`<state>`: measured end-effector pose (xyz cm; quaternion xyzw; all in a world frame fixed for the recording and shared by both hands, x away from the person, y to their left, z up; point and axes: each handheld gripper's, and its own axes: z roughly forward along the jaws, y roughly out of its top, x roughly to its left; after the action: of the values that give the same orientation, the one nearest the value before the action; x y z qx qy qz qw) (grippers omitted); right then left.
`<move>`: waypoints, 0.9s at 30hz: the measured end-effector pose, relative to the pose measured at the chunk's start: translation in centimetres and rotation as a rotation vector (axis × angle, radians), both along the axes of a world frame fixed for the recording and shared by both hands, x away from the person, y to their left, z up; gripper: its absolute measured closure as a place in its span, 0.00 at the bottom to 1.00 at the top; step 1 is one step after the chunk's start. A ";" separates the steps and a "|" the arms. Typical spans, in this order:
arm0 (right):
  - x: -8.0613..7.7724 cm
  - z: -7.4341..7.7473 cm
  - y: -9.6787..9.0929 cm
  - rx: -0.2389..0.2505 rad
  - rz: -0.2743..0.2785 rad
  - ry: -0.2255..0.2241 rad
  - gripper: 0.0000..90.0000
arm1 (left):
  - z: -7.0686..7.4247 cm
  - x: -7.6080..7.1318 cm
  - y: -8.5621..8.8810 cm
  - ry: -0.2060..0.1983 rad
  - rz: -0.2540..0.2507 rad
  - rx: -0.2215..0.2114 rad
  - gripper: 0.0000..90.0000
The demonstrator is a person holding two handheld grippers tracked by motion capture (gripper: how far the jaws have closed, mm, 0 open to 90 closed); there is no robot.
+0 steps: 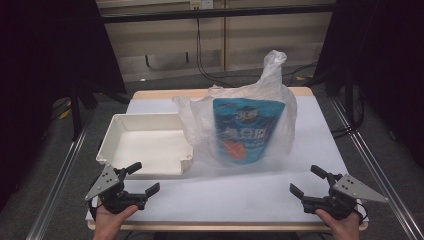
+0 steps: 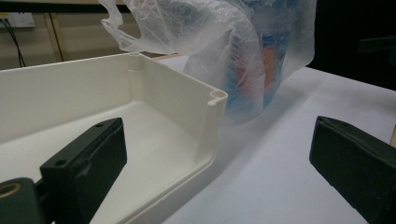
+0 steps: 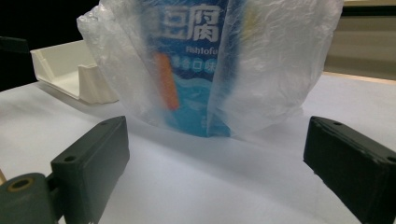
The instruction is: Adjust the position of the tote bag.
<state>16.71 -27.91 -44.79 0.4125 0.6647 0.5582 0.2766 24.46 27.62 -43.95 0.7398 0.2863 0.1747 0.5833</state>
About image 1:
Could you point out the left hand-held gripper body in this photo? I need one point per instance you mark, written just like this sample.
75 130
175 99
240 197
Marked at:
110 196

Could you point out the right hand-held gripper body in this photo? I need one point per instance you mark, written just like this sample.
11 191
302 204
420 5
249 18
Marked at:
343 200

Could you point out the blue snack pouch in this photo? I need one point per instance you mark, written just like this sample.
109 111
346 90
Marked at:
248 133

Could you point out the translucent white plastic bag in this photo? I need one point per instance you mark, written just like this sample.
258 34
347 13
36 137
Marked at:
196 123

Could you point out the person's right hand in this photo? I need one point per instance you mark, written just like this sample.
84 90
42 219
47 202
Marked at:
345 228

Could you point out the person's left hand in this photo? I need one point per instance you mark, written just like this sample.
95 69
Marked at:
108 225

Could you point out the white plastic tray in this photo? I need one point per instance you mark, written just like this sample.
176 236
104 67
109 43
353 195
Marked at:
146 150

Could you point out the white table mat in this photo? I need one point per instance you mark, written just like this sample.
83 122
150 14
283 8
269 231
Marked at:
233 200

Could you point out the wooden table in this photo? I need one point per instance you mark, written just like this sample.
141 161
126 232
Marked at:
150 94

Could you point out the black metal stand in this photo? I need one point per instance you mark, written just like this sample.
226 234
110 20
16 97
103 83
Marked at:
76 113
350 100

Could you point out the black curtain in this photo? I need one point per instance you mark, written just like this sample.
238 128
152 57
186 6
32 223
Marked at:
40 66
383 60

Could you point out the black horizontal bar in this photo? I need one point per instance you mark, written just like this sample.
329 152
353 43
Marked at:
216 13

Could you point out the aluminium floor rail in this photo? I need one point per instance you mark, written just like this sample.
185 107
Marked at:
56 186
376 170

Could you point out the wall power socket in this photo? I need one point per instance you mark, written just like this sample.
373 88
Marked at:
201 4

